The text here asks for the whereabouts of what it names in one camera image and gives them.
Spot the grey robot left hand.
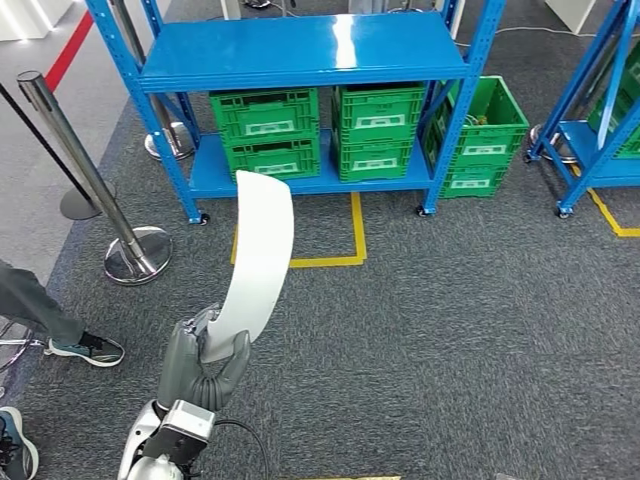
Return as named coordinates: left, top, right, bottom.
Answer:
left=157, top=304, right=252, bottom=404

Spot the white curved plastic part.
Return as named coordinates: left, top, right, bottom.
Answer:
left=202, top=170, right=295, bottom=364

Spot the blue metal shelf rack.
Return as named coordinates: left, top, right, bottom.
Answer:
left=85, top=0, right=507, bottom=227
left=524, top=0, right=640, bottom=221

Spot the black stanchion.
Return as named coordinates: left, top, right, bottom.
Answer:
left=0, top=80, right=117, bottom=223

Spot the person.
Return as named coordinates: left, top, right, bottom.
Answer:
left=0, top=258, right=126, bottom=480

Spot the chrome stool base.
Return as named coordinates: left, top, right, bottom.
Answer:
left=0, top=316, right=35, bottom=374

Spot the green plastic crate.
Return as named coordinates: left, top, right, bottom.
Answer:
left=331, top=84, right=427, bottom=146
left=222, top=135, right=322, bottom=184
left=438, top=162, right=512, bottom=200
left=208, top=87, right=321, bottom=146
left=587, top=39, right=640, bottom=137
left=334, top=135, right=426, bottom=184
left=423, top=74, right=531, bottom=172
left=612, top=122, right=640, bottom=160

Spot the red barrier belt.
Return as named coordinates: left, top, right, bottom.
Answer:
left=44, top=9, right=95, bottom=94

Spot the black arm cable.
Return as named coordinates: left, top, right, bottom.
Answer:
left=214, top=418, right=271, bottom=480

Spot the white cable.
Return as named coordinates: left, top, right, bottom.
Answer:
left=454, top=25, right=601, bottom=49

